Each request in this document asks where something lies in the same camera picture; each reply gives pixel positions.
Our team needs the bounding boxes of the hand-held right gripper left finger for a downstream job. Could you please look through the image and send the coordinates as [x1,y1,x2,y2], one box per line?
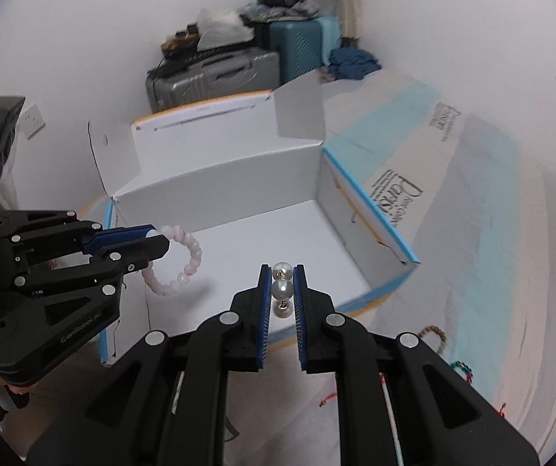
[26,263,274,466]

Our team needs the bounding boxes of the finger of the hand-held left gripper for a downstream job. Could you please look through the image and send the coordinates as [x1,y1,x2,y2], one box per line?
[0,210,157,265]
[13,237,171,297]

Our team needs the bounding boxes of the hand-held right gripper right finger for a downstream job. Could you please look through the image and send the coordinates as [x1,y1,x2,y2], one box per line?
[294,264,538,466]

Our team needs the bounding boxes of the white pearl earring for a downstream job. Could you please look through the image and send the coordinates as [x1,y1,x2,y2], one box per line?
[271,261,293,318]

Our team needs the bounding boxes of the pink bead bracelet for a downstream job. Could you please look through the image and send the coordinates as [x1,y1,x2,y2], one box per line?
[142,224,203,297]

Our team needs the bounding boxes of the white cardboard box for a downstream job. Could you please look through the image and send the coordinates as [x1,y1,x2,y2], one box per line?
[89,70,422,367]

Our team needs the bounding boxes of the grey hard suitcase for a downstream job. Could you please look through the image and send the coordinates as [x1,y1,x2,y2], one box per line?
[145,49,281,112]

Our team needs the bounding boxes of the striped printed bed sheet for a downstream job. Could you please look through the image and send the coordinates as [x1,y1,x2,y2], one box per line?
[321,70,556,452]

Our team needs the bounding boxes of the dark small boxes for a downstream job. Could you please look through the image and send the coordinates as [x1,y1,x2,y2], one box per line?
[162,24,201,56]

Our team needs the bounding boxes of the white plastic bag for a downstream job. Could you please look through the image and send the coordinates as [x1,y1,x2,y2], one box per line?
[195,7,254,49]

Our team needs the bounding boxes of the teal hard suitcase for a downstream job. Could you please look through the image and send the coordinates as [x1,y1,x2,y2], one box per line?
[268,16,342,85]

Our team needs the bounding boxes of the dark blue clothes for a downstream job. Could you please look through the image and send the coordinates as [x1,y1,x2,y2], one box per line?
[329,47,381,81]

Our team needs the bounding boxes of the light blue cloth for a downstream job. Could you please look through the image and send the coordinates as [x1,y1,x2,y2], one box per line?
[317,17,343,66]

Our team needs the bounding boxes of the dark clothes pile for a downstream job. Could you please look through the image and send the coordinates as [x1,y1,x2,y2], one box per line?
[242,0,322,25]

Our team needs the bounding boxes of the white wall socket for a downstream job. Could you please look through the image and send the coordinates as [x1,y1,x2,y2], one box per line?
[18,107,46,139]

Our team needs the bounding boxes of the brown bead ring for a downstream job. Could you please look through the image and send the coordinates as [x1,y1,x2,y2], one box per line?
[416,326,448,353]

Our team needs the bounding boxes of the multicolour bead ring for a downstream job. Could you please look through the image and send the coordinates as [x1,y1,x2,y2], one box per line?
[450,360,475,384]

